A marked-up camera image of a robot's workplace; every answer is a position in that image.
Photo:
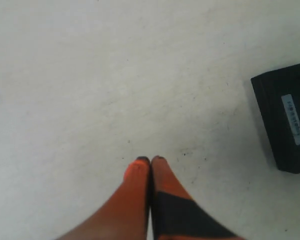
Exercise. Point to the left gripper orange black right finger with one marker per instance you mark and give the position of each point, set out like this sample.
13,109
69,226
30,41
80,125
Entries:
175,214

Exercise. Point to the black network switch box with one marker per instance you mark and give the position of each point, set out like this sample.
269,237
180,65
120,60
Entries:
277,94

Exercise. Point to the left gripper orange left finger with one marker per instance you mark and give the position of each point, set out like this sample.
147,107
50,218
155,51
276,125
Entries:
125,215

